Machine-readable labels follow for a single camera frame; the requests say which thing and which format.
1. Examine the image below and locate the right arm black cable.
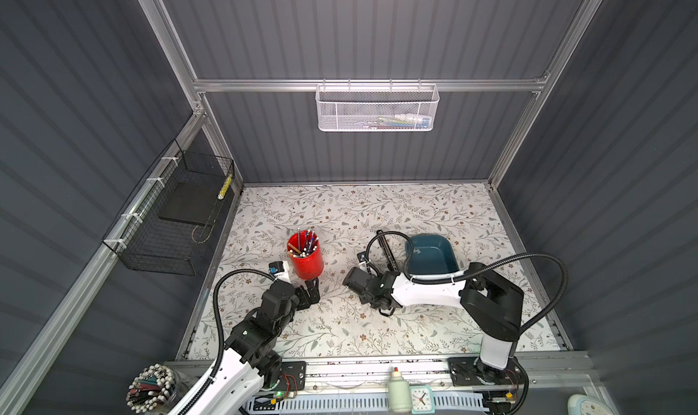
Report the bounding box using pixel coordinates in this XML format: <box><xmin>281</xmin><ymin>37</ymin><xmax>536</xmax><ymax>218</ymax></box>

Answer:
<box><xmin>364</xmin><ymin>230</ymin><xmax>569</xmax><ymax>337</ymax></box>

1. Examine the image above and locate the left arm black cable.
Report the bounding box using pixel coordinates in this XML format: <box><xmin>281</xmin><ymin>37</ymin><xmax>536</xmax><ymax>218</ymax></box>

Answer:
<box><xmin>176</xmin><ymin>268</ymin><xmax>276</xmax><ymax>415</ymax></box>

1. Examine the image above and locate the clear jar of pencils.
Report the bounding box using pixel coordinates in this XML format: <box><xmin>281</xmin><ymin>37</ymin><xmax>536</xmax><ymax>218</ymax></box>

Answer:
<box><xmin>125</xmin><ymin>363</ymin><xmax>177</xmax><ymax>414</ymax></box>

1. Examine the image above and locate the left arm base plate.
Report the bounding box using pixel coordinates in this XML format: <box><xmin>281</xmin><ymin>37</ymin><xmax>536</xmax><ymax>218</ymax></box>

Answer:
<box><xmin>262</xmin><ymin>360</ymin><xmax>307</xmax><ymax>392</ymax></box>

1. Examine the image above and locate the black stapler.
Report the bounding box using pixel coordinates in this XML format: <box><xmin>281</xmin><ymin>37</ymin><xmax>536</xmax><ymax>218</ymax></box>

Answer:
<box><xmin>376</xmin><ymin>230</ymin><xmax>400</xmax><ymax>272</ymax></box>

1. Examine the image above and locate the black wire side basket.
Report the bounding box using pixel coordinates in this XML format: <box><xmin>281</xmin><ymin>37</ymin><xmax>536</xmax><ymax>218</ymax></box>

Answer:
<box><xmin>103</xmin><ymin>143</ymin><xmax>236</xmax><ymax>276</ymax></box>

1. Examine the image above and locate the small teal clock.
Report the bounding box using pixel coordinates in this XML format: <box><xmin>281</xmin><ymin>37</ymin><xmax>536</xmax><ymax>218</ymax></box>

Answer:
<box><xmin>410</xmin><ymin>385</ymin><xmax>436</xmax><ymax>415</ymax></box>

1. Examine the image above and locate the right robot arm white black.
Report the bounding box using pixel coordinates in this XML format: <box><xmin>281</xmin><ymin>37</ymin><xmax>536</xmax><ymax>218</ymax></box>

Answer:
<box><xmin>343</xmin><ymin>267</ymin><xmax>525</xmax><ymax>373</ymax></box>

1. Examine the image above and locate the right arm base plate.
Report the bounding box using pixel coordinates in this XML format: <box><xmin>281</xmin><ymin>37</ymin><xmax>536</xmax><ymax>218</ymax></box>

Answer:
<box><xmin>446</xmin><ymin>356</ymin><xmax>528</xmax><ymax>389</ymax></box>

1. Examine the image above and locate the white glue bottle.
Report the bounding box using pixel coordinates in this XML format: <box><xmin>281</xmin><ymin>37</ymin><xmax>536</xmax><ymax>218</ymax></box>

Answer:
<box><xmin>387</xmin><ymin>367</ymin><xmax>413</xmax><ymax>413</ymax></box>

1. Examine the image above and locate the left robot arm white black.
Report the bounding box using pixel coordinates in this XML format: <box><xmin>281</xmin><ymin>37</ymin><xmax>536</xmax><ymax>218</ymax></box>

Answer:
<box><xmin>170</xmin><ymin>271</ymin><xmax>320</xmax><ymax>414</ymax></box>

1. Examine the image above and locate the red pen cup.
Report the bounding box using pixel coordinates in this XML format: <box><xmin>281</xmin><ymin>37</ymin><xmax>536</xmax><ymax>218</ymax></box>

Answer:
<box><xmin>286</xmin><ymin>230</ymin><xmax>325</xmax><ymax>280</ymax></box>

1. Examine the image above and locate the white wire wall basket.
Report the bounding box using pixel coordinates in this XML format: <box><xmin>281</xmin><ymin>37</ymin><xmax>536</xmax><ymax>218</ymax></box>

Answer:
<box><xmin>314</xmin><ymin>82</ymin><xmax>440</xmax><ymax>132</ymax></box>

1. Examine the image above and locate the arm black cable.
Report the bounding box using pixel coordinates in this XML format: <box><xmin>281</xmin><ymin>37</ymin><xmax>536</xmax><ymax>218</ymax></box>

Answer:
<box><xmin>176</xmin><ymin>268</ymin><xmax>276</xmax><ymax>415</ymax></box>
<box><xmin>364</xmin><ymin>230</ymin><xmax>569</xmax><ymax>337</ymax></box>

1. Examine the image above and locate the yellow marker in side basket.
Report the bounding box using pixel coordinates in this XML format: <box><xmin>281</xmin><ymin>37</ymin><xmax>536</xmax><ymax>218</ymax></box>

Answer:
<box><xmin>217</xmin><ymin>174</ymin><xmax>233</xmax><ymax>200</ymax></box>

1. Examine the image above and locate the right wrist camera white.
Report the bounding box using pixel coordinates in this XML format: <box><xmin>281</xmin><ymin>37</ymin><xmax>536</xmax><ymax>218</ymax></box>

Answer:
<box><xmin>357</xmin><ymin>251</ymin><xmax>370</xmax><ymax>264</ymax></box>

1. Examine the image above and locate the teal plastic tray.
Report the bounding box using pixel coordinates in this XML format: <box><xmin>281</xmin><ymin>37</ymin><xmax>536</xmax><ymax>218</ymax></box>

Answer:
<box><xmin>409</xmin><ymin>234</ymin><xmax>459</xmax><ymax>276</ymax></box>

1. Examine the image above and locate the white round device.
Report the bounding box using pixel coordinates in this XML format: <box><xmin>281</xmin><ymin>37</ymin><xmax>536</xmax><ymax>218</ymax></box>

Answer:
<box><xmin>567</xmin><ymin>394</ymin><xmax>614</xmax><ymax>415</ymax></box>

